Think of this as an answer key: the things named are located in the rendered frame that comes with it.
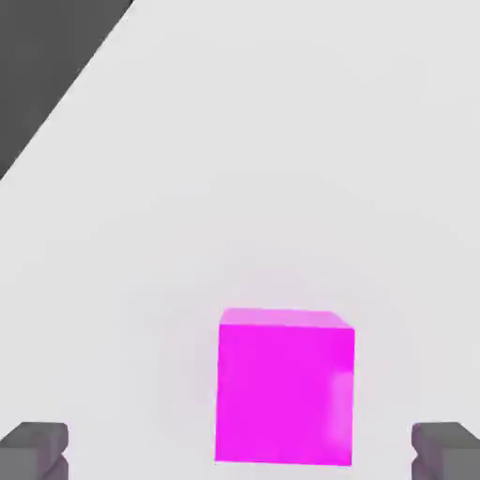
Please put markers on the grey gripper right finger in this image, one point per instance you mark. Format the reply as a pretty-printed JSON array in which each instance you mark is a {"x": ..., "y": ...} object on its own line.
[{"x": 448, "y": 452}]

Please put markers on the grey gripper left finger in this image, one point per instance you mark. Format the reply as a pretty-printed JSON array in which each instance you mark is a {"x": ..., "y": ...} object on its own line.
[{"x": 32, "y": 452}]

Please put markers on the small magenta cube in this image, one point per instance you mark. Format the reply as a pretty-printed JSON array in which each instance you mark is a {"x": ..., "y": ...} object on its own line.
[{"x": 284, "y": 393}]

